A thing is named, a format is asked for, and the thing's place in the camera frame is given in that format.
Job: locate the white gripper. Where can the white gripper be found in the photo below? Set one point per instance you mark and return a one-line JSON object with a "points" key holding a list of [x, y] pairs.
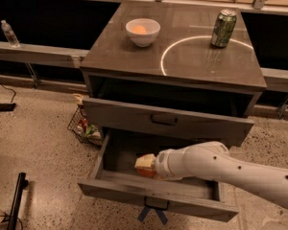
{"points": [[162, 167]]}

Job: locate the red apple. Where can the red apple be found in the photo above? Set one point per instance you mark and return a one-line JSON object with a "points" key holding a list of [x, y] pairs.
{"points": [[146, 173]]}

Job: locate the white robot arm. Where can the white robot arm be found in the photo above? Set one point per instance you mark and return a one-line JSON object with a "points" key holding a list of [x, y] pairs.
{"points": [[212, 161]]}

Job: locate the grey middle drawer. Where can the grey middle drawer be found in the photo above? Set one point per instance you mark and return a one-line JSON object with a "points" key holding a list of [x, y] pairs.
{"points": [[114, 178]]}

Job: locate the grey drawer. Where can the grey drawer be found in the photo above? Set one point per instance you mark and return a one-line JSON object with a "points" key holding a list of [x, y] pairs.
{"points": [[114, 178], [187, 125]]}

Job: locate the grey top drawer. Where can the grey top drawer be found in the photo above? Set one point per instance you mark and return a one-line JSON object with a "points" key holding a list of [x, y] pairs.
{"points": [[187, 125]]}

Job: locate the grey wooden drawer cabinet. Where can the grey wooden drawer cabinet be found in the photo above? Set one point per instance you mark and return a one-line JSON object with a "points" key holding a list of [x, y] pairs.
{"points": [[181, 69]]}

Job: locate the white ceramic bowl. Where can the white ceramic bowl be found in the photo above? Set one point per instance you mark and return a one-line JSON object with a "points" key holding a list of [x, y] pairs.
{"points": [[152, 27]]}

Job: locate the orange fruit in bowl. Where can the orange fruit in bowl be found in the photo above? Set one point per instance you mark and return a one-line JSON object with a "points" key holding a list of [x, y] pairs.
{"points": [[139, 30]]}

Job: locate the green soda can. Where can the green soda can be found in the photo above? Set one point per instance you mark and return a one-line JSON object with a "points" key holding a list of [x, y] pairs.
{"points": [[223, 28]]}

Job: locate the clear plastic water bottle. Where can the clear plastic water bottle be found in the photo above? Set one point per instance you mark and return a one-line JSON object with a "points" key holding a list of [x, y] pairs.
{"points": [[9, 34]]}

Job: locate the black wire basket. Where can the black wire basket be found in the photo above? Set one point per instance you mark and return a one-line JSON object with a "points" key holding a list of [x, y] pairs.
{"points": [[83, 130]]}

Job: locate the black metal stand post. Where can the black metal stand post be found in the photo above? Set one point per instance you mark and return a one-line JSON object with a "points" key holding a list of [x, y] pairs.
{"points": [[21, 184]]}

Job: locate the black power adapter with cable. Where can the black power adapter with cable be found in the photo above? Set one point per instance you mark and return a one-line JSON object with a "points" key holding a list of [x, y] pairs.
{"points": [[7, 107]]}

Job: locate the grey metal rail shelf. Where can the grey metal rail shelf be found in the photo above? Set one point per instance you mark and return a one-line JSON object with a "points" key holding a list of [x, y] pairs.
{"points": [[42, 55]]}

